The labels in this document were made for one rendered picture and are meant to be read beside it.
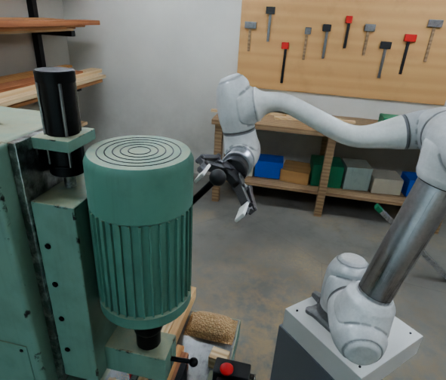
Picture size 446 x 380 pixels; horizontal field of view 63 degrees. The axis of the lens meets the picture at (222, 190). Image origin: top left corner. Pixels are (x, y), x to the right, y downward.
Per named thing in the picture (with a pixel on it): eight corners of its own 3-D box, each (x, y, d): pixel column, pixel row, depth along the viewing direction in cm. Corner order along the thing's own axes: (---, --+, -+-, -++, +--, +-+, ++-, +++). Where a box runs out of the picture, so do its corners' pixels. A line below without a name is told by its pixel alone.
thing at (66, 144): (73, 182, 59) (58, 75, 52) (30, 176, 60) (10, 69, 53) (99, 165, 66) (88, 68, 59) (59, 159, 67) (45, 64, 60)
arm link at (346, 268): (358, 295, 142) (372, 248, 133) (368, 329, 125) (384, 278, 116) (317, 289, 144) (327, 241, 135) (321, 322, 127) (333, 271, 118)
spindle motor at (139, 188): (173, 341, 63) (173, 178, 49) (81, 320, 66) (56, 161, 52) (201, 277, 78) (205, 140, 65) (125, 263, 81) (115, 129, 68)
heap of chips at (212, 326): (232, 345, 99) (233, 335, 97) (183, 334, 101) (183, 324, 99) (238, 320, 106) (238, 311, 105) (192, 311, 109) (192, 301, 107)
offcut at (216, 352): (229, 361, 94) (230, 350, 92) (224, 372, 91) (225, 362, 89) (213, 356, 95) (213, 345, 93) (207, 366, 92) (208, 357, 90)
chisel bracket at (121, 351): (166, 388, 77) (165, 360, 74) (106, 373, 80) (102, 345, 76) (176, 359, 84) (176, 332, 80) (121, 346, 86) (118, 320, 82)
